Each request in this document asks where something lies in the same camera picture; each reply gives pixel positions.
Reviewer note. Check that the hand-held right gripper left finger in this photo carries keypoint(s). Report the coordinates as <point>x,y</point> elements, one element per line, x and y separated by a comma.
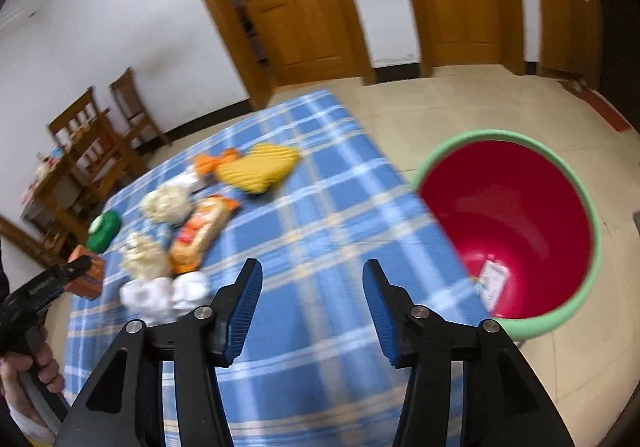
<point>240,322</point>

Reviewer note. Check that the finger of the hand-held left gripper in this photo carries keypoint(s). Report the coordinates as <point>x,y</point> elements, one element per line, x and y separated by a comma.
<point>57,279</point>

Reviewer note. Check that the small cream crumpled paper ball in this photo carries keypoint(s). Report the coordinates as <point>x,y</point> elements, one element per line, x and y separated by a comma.
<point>145,257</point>

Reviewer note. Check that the orange snack packet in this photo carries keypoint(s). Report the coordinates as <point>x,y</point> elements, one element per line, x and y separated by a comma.
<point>200,233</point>

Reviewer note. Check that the large cream paper ball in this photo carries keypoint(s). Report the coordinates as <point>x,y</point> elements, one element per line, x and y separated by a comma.
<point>167,203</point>

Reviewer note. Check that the wooden dining chair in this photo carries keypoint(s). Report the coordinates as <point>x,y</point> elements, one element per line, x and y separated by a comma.
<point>132,102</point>
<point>87,137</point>
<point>30,239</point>

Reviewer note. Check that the red bucket with green rim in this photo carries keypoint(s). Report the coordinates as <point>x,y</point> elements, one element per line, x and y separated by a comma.
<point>505,207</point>

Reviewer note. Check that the clear plastic bag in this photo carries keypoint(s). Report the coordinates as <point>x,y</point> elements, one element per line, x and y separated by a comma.
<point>190,181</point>

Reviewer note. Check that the wooden dining table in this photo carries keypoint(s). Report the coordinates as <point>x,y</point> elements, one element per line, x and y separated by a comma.
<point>50,199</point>

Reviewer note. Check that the small cream figure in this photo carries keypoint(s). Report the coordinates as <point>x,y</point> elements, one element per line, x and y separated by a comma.
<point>44,171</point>

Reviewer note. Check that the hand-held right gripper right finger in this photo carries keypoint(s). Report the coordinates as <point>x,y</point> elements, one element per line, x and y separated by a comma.
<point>382,322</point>

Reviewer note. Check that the orange crumpled paper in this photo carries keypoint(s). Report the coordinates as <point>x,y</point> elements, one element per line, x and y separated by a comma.
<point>210,162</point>

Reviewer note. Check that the small white printed card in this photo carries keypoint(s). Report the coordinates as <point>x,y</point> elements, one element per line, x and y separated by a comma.
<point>492,283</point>

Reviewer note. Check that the small wooden cabinet door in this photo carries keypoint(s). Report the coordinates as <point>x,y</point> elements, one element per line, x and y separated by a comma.
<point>567,34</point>

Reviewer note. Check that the small orange box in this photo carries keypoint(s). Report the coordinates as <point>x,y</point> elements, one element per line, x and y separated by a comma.
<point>91,281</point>

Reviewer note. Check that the blue plaid tablecloth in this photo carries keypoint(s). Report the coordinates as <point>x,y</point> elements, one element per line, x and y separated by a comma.
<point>325,207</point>

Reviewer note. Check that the person's left hand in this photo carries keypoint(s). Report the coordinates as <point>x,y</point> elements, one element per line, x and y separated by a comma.
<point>47,372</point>

